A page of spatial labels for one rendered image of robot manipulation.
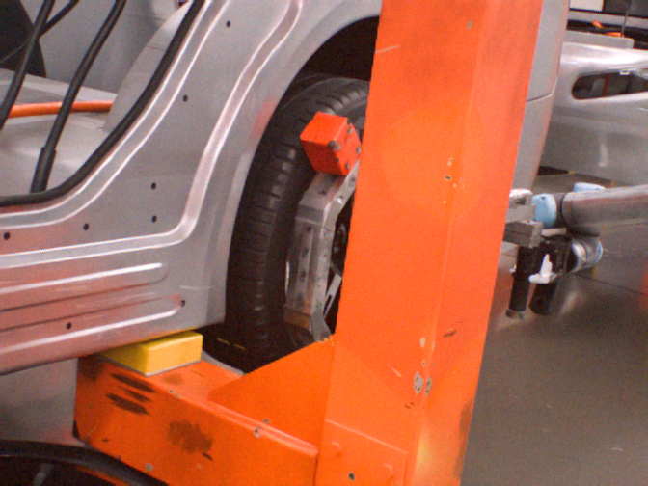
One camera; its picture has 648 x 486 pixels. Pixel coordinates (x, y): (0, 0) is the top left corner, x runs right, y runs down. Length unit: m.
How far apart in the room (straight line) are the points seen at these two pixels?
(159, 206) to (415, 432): 0.57
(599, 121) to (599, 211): 2.25
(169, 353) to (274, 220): 0.31
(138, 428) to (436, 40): 0.83
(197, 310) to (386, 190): 0.53
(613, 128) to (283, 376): 3.03
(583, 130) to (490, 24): 3.12
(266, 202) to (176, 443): 0.46
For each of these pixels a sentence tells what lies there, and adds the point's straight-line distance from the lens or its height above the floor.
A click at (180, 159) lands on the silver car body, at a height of 1.04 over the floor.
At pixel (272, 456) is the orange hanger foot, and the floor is 0.65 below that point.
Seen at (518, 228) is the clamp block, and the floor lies 0.94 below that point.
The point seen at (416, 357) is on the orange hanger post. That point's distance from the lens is 1.41.
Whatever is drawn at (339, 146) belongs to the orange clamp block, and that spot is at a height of 1.08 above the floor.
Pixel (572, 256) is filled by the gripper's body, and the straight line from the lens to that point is 2.32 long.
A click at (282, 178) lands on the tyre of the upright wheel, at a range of 1.89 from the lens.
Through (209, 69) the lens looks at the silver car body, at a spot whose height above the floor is 1.19.
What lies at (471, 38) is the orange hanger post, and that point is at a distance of 1.34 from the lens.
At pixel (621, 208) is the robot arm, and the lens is 2.17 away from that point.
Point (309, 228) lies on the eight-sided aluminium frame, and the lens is 1.91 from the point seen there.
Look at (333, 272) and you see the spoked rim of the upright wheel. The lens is 2.12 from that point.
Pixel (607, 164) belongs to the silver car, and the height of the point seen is 0.84.
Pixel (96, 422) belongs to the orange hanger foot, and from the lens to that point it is 1.86.
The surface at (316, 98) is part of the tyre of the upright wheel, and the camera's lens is 2.02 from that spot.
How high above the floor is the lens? 1.31
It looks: 13 degrees down
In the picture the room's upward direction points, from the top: 8 degrees clockwise
